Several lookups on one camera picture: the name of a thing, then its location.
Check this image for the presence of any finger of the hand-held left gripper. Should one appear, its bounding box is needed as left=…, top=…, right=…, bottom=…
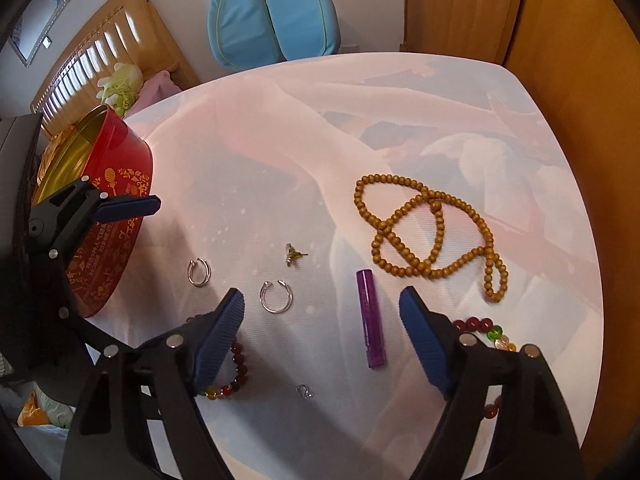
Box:
left=29, top=177, right=162, bottom=262
left=54, top=304, right=152, bottom=362

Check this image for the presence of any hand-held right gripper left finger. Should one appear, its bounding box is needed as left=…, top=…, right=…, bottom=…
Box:
left=60, top=287, right=246, bottom=480

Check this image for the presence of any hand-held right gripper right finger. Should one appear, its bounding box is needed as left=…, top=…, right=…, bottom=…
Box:
left=398, top=286, right=583, bottom=480

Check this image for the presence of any dark red bead bracelet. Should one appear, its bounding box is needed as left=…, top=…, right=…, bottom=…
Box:
left=186, top=312, right=248, bottom=402

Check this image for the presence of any round gold tin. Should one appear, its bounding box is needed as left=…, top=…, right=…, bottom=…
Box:
left=34, top=105, right=155, bottom=318

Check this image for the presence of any red and clear bead bracelet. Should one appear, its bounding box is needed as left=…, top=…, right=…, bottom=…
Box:
left=452, top=316, right=518, bottom=421

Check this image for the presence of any silver hoop ring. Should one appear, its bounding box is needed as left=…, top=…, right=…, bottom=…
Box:
left=187, top=258, right=211, bottom=288
left=259, top=280, right=292, bottom=315

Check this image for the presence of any purple tube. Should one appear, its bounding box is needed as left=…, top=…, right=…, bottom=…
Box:
left=355, top=269, right=388, bottom=370

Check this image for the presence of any small flower earring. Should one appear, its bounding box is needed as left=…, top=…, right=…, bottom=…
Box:
left=284, top=242, right=309, bottom=267

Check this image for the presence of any wooden bead necklace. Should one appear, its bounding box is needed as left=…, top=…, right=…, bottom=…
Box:
left=354, top=174, right=510, bottom=303

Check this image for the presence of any orange and green cloth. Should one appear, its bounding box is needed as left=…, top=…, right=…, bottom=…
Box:
left=0, top=380, right=76, bottom=431

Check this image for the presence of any cabbage plush toy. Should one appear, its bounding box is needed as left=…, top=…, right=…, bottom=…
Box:
left=96, top=62, right=146, bottom=116

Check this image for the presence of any pink blanket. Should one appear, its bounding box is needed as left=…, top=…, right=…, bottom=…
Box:
left=132, top=71, right=183, bottom=113

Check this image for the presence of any wooden slatted headboard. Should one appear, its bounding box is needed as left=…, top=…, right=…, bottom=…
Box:
left=30, top=0, right=201, bottom=141

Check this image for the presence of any light blue chair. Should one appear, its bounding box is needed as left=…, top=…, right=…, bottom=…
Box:
left=207, top=0, right=343, bottom=73

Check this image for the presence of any wooden wardrobe door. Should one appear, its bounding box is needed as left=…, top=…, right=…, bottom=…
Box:
left=402, top=0, right=640, bottom=441

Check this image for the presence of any framed wall picture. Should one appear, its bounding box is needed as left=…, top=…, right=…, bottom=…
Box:
left=7, top=0, right=71, bottom=66

